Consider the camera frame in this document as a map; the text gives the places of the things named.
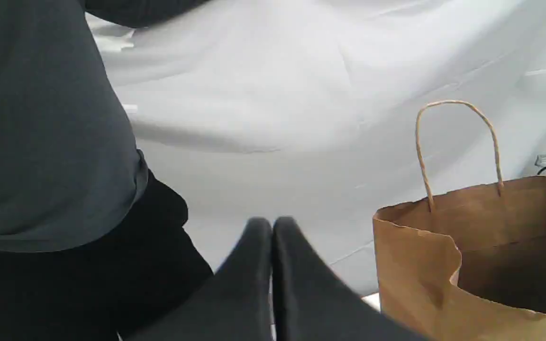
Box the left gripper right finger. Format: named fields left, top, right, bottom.
left=272, top=216, right=423, bottom=341

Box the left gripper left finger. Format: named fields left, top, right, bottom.
left=132, top=218, right=273, bottom=341

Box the brown paper bag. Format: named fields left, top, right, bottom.
left=373, top=102, right=546, bottom=341

